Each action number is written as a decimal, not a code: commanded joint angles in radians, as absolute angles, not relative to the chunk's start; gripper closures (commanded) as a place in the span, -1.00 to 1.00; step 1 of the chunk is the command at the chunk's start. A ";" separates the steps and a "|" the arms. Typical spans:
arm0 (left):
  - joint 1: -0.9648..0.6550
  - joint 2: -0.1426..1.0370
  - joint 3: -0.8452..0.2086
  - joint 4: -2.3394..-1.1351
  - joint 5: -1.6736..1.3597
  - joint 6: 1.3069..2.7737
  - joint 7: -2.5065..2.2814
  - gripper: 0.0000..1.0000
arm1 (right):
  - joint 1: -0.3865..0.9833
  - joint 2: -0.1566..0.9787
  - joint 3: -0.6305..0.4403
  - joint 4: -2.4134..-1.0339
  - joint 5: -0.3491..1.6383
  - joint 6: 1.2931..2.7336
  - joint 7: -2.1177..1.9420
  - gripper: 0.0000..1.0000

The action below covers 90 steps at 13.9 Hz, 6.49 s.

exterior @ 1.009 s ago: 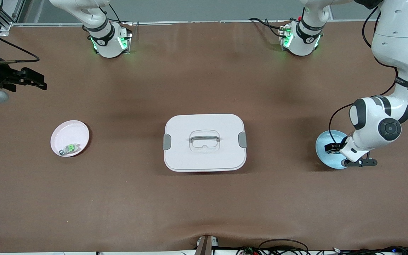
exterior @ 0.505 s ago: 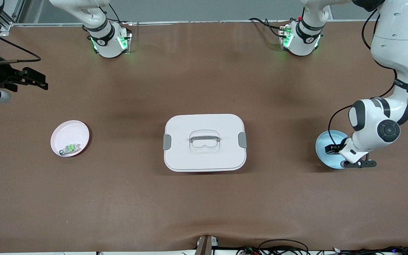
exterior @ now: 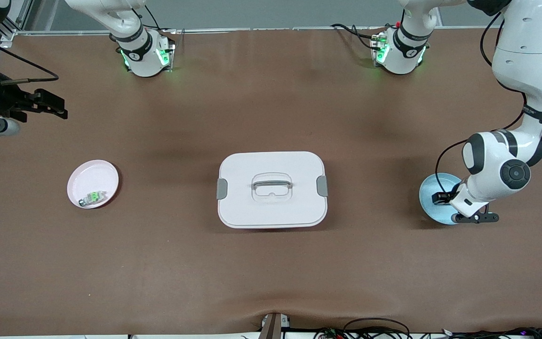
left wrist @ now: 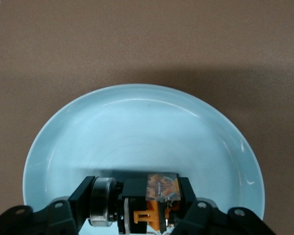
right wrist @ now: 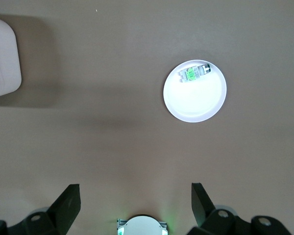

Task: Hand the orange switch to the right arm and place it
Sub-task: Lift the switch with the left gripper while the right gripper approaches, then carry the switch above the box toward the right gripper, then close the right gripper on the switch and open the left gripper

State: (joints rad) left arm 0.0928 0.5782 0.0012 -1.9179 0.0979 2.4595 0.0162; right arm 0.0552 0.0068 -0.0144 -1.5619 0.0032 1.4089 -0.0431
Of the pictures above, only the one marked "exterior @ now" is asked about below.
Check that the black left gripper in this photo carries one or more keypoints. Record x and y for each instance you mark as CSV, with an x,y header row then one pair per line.
x,y
446,197

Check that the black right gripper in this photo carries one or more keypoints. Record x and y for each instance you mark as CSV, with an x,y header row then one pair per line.
x,y
8,100

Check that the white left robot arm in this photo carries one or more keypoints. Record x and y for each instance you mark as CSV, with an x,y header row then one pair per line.
x,y
525,61

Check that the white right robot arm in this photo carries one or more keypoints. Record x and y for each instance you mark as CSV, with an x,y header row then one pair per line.
x,y
141,61

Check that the light blue round plate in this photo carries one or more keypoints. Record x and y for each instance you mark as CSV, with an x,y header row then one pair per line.
x,y
428,207

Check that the pink round plate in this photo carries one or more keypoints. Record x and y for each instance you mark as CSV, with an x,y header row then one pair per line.
x,y
97,179

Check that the white lidded storage box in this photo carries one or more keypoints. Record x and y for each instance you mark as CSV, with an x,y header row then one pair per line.
x,y
271,212

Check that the brown table mat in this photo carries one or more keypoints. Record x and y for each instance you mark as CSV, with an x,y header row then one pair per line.
x,y
271,263

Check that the aluminium frame post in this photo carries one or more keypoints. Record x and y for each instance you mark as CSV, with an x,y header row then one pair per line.
x,y
21,14

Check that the green and white switch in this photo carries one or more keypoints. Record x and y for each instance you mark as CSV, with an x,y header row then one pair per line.
x,y
93,197

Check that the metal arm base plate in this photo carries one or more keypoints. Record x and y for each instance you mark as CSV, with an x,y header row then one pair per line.
x,y
170,52
375,47

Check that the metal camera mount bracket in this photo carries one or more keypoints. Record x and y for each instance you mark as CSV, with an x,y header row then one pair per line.
x,y
273,327

